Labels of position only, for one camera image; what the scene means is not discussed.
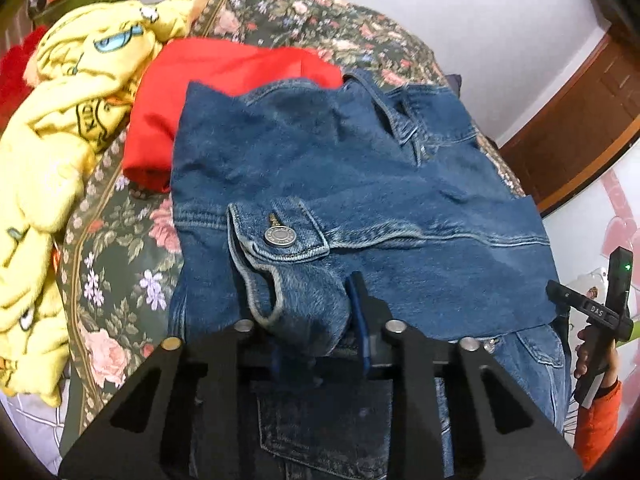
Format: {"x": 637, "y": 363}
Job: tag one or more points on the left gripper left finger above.
{"x": 182, "y": 393}

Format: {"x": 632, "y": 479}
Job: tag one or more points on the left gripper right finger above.
{"x": 496, "y": 430}

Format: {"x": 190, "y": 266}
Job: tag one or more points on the blue denim jacket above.
{"x": 279, "y": 195}

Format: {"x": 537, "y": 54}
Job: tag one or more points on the orange sleeve forearm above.
{"x": 597, "y": 425}

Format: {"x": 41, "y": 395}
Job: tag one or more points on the person's right hand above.
{"x": 589, "y": 337}

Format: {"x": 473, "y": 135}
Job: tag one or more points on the blue jeans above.
{"x": 342, "y": 431}

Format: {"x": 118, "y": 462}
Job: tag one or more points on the floral bedspread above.
{"x": 121, "y": 256}

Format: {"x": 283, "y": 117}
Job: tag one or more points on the brown wooden door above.
{"x": 583, "y": 129}

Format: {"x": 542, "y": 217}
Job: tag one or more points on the red garment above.
{"x": 220, "y": 68}

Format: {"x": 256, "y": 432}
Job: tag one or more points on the red fluffy fabric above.
{"x": 13, "y": 88}

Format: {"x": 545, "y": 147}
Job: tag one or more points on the yellow cartoon print blanket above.
{"x": 87, "y": 69}

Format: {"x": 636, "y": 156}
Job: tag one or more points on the pink heart wall decoration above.
{"x": 622, "y": 230}

